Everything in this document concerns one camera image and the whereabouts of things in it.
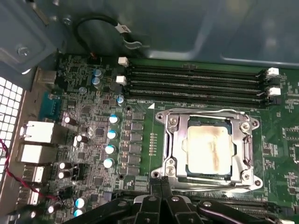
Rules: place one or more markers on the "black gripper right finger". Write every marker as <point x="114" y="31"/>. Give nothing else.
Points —
<point x="166" y="186"/>

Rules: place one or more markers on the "silver rear port housing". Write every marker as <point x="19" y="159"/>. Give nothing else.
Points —
<point x="38" y="131"/>
<point x="35" y="154"/>
<point x="35" y="173"/>
<point x="29" y="197"/>
<point x="46" y="77"/>

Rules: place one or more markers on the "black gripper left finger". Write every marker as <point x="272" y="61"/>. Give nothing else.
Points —
<point x="155" y="186"/>

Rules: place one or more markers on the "RAM slot white clips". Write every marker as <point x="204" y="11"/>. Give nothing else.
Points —
<point x="195" y="87"/>
<point x="195" y="70"/>

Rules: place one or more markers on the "teal rear port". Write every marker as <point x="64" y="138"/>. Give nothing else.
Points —
<point x="50" y="105"/>

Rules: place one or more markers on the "black open PC case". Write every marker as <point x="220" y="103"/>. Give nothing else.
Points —
<point x="187" y="28"/>

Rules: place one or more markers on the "green motherboard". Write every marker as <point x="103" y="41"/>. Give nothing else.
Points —
<point x="275" y="130"/>

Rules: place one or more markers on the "blue top capacitor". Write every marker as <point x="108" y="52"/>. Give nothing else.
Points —
<point x="80" y="202"/>
<point x="112" y="135"/>
<point x="96" y="82"/>
<point x="97" y="72"/>
<point x="113" y="119"/>
<point x="109" y="149"/>
<point x="78" y="212"/>
<point x="108" y="163"/>
<point x="120" y="99"/>

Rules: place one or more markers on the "CPU socket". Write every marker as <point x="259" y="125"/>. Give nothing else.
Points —
<point x="171" y="169"/>

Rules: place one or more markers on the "black silver top capacitor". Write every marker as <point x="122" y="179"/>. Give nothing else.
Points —
<point x="69" y="120"/>
<point x="52" y="208"/>
<point x="80" y="138"/>
<point x="62" y="175"/>
<point x="63" y="165"/>

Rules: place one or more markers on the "silver CPU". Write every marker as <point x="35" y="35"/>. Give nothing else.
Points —
<point x="208" y="149"/>

